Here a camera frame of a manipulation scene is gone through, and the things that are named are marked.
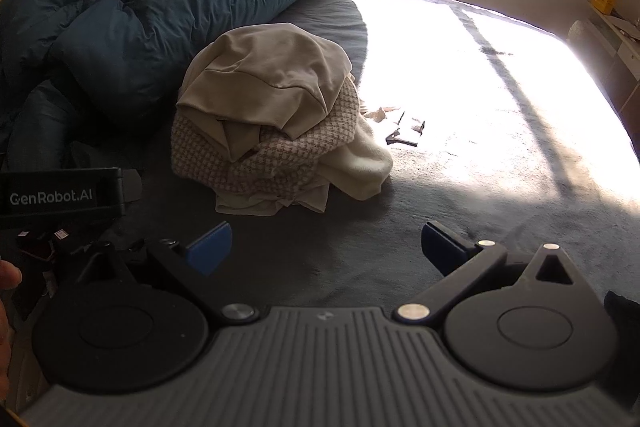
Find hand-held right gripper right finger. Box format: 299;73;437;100
392;222;601;324

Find white thin cloth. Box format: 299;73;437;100
215;184;331;215

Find houndstooth knit sweater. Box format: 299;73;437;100
171;79;373;198

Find beige hoodie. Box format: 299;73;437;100
176;23;357;162

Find cream fleece garment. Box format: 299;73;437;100
320;127;394;202

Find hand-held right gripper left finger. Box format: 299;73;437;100
60;222;261;324

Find person's left hand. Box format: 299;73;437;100
0;259;24;400

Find white cabinet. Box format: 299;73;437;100
587;2;640;118

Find black spare gripper device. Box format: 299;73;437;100
15;227;101;268

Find small black tag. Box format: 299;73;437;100
385;112;426;148

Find small paper scraps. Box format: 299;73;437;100
360;105;406;122

